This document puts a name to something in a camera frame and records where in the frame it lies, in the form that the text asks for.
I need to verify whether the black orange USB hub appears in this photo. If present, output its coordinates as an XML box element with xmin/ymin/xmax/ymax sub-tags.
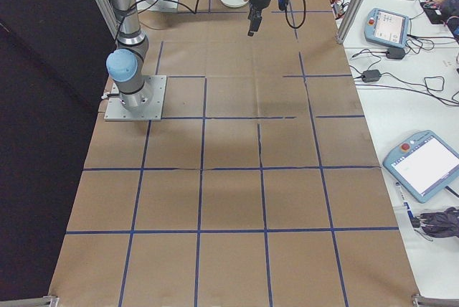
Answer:
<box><xmin>331</xmin><ymin>0</ymin><xmax>349</xmax><ymax>18</ymax></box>

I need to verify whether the black power adapter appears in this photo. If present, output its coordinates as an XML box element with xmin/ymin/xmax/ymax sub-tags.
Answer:
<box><xmin>385</xmin><ymin>47</ymin><xmax>407</xmax><ymax>60</ymax></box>
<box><xmin>361</xmin><ymin>69</ymin><xmax>383</xmax><ymax>83</ymax></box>

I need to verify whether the blue grey teach pendant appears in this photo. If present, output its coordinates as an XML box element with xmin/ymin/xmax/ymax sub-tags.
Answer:
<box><xmin>382</xmin><ymin>129</ymin><xmax>459</xmax><ymax>204</ymax></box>
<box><xmin>364</xmin><ymin>7</ymin><xmax>412</xmax><ymax>49</ymax></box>

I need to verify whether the white side desk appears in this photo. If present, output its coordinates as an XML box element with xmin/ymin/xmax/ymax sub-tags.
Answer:
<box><xmin>318</xmin><ymin>0</ymin><xmax>459</xmax><ymax>307</ymax></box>

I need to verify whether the black electronics box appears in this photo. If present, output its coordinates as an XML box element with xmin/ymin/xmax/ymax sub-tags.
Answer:
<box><xmin>420</xmin><ymin>0</ymin><xmax>448</xmax><ymax>25</ymax></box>

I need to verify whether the person dark clothing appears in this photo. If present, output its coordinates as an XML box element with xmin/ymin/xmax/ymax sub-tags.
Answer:
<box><xmin>440</xmin><ymin>0</ymin><xmax>459</xmax><ymax>41</ymax></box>

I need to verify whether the white blue pen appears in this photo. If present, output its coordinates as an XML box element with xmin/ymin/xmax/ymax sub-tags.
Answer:
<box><xmin>395</xmin><ymin>180</ymin><xmax>413</xmax><ymax>217</ymax></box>

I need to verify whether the black folded umbrella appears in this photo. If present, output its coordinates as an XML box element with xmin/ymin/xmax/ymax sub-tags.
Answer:
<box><xmin>411</xmin><ymin>206</ymin><xmax>459</xmax><ymax>240</ymax></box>

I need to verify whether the black adapter cable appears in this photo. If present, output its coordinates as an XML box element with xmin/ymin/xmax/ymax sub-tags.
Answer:
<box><xmin>351</xmin><ymin>32</ymin><xmax>459</xmax><ymax>70</ymax></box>
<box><xmin>350</xmin><ymin>65</ymin><xmax>459</xmax><ymax>108</ymax></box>

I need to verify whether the black frame cover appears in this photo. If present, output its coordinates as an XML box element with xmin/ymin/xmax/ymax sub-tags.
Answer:
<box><xmin>0</xmin><ymin>0</ymin><xmax>120</xmax><ymax>307</ymax></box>

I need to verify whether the aluminium table rail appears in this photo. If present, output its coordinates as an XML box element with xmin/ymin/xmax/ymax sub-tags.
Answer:
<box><xmin>0</xmin><ymin>295</ymin><xmax>59</xmax><ymax>307</ymax></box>
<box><xmin>411</xmin><ymin>293</ymin><xmax>459</xmax><ymax>307</ymax></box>

